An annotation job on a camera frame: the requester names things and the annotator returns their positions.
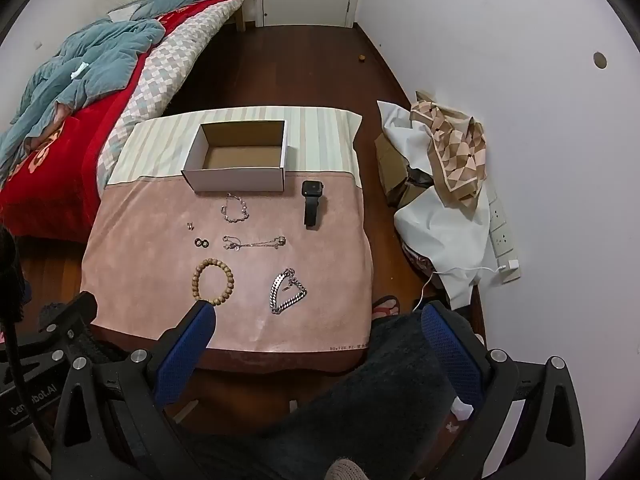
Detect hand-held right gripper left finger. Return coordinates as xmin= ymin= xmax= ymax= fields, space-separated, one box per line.
xmin=50 ymin=301 xmax=218 ymax=480

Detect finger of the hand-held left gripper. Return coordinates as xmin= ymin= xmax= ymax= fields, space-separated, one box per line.
xmin=37 ymin=292 xmax=99 ymax=358

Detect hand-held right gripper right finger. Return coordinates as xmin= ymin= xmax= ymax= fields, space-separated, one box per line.
xmin=420 ymin=301 xmax=586 ymax=480

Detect wooden bead bracelet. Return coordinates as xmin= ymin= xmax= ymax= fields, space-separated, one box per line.
xmin=192 ymin=258 xmax=235 ymax=307

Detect thin silver chain necklace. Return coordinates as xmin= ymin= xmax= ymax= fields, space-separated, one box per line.
xmin=222 ymin=234 xmax=287 ymax=252

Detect thin silver beaded bracelet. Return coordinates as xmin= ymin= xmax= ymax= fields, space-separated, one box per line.
xmin=221 ymin=193 xmax=250 ymax=224

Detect white cardboard box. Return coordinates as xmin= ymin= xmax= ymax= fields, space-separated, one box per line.
xmin=181 ymin=120 xmax=290 ymax=194

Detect person's left leg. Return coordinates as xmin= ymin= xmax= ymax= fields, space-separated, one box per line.
xmin=0 ymin=227 xmax=26 ymax=322

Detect pink slipper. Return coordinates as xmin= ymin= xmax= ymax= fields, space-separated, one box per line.
xmin=372 ymin=295 xmax=402 ymax=319

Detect pink striped tablecloth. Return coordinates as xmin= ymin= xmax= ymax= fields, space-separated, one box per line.
xmin=80 ymin=106 xmax=375 ymax=373

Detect beige fuzzy object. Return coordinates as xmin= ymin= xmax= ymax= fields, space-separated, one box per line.
xmin=325 ymin=457 xmax=367 ymax=480

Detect bed with red blanket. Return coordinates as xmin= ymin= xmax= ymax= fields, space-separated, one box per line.
xmin=0 ymin=10 xmax=168 ymax=238

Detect brown cardboard boxes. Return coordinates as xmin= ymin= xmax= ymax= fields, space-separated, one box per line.
xmin=375 ymin=132 xmax=437 ymax=208

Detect brown patterned scarf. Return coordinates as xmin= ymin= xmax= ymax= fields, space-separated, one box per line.
xmin=410 ymin=91 xmax=488 ymax=207

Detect checked bed sheet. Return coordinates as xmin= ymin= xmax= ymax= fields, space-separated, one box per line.
xmin=95 ymin=0 xmax=248 ymax=191

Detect blue-grey quilt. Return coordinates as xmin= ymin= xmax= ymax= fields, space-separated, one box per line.
xmin=0 ymin=0 xmax=246 ymax=173

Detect wooden bed leg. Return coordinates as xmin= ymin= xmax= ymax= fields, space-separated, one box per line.
xmin=232 ymin=2 xmax=262 ymax=32

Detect white cable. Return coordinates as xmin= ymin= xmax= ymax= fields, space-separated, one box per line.
xmin=412 ymin=264 xmax=506 ymax=312

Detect white wall sockets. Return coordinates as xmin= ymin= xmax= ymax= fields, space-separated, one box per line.
xmin=487 ymin=190 xmax=516 ymax=257

